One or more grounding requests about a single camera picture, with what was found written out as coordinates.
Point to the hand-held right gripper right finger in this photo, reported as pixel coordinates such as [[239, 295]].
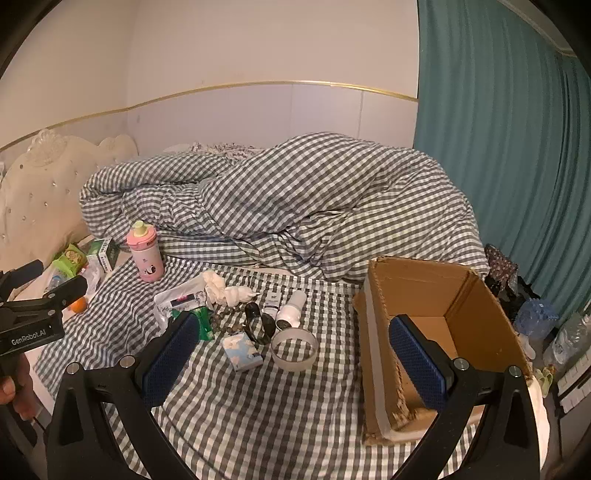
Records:
[[415, 364]]

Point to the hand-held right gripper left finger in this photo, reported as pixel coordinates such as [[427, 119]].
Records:
[[168, 364]]

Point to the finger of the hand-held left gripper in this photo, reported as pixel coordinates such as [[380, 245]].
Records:
[[21, 274], [69, 288]]

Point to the green foil packet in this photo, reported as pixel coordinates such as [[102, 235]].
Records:
[[204, 323]]

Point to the white plastic packet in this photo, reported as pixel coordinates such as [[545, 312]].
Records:
[[178, 297]]

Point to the light blue tissue pack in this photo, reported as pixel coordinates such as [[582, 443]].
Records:
[[241, 353]]

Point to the cardboard box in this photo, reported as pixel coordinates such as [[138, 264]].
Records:
[[461, 295]]

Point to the white tissue wad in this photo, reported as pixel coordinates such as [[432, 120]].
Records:
[[213, 286]]

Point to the black sunglasses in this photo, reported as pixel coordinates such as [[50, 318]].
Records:
[[265, 327]]

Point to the clear tape roll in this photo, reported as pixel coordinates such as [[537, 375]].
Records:
[[295, 362]]

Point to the white roll-on bottle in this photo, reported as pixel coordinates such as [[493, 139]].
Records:
[[292, 309]]

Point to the person's left hand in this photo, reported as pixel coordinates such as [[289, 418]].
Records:
[[7, 391]]

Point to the small water bottle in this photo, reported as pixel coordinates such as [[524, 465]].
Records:
[[57, 281]]

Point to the orange fruit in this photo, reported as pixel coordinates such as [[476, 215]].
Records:
[[78, 305]]

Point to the crumpled clear plastic bag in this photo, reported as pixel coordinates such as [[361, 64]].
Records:
[[92, 277]]

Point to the green snack packet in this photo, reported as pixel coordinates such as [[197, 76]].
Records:
[[69, 258]]

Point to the green and white box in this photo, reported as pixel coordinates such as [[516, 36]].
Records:
[[104, 254]]

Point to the pink drinking bottle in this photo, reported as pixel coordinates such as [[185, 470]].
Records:
[[145, 258]]

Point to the grey checked bed sheet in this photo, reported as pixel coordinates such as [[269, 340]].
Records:
[[240, 415]]

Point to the cream tufted headboard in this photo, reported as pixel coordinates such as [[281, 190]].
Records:
[[46, 184]]

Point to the small white tube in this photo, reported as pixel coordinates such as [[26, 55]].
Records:
[[272, 304]]

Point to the blue plastic bag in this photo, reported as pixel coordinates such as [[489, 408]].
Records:
[[535, 318]]

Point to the dark floral cloth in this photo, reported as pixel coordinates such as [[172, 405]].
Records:
[[501, 267]]

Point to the green slippers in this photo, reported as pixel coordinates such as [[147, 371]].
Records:
[[547, 378]]

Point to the clear plastic bottle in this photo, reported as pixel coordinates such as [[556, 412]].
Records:
[[570, 341]]

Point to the grey checked duvet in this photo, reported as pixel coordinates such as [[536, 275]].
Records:
[[300, 198]]

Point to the patterned pillow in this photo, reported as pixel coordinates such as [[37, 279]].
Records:
[[217, 147]]

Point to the teal curtain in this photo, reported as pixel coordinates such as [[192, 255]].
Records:
[[498, 138]]

